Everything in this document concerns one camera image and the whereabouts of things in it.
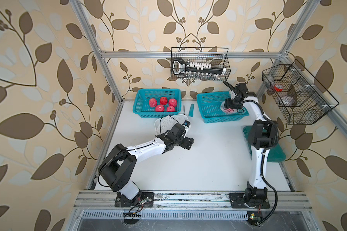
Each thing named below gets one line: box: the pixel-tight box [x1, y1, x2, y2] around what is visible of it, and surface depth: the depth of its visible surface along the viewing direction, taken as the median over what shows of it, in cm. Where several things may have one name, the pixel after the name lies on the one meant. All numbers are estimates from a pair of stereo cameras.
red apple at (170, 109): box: [166, 105, 176, 113], surface depth 110 cm
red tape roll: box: [273, 84, 284, 92], surface depth 84 cm
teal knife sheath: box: [188, 103, 195, 118], surface depth 117 cm
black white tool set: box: [172, 58, 227, 80], surface depth 86 cm
